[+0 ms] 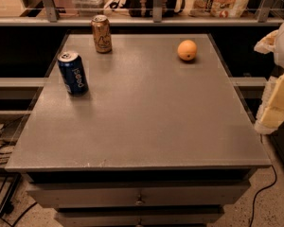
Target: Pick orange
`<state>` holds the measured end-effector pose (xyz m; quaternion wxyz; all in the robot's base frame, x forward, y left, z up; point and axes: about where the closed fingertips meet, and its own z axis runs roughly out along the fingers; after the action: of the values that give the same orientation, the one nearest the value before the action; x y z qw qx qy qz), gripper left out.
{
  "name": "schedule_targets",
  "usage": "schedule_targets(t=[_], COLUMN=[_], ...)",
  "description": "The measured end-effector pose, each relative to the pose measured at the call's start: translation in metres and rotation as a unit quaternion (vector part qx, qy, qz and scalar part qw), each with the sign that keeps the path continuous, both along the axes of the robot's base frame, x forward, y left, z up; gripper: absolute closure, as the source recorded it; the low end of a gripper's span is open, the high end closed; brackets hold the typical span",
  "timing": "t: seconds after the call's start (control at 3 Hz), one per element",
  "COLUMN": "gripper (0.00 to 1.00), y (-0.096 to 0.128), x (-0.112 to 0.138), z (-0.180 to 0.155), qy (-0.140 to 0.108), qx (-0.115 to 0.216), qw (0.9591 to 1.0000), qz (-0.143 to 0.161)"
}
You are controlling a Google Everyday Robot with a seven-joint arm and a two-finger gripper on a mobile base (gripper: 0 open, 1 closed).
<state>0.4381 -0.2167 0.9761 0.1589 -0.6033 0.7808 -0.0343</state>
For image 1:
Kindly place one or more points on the grey metal shelf rail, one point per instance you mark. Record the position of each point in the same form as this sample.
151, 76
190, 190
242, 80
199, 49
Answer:
63, 13

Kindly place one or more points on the blue Pepsi can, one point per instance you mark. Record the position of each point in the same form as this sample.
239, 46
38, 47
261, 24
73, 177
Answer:
73, 75

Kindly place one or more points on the drawer with knob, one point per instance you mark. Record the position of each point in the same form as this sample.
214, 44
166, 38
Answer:
85, 195
67, 220

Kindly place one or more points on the gold soda can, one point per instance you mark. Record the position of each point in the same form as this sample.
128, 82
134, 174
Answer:
101, 32

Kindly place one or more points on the lower drawer with knob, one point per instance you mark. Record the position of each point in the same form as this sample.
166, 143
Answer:
67, 220

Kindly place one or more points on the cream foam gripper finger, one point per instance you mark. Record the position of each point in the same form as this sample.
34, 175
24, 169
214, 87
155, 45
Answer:
267, 43
270, 114

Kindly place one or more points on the upper drawer with knob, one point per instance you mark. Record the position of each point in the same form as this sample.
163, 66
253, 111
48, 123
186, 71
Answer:
85, 195

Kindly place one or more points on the orange fruit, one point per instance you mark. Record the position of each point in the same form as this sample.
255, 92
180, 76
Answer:
187, 50

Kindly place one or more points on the snack bag on shelf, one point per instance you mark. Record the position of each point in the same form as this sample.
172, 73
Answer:
218, 8

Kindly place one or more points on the black bag on shelf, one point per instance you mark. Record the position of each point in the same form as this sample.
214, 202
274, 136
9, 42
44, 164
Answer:
144, 8

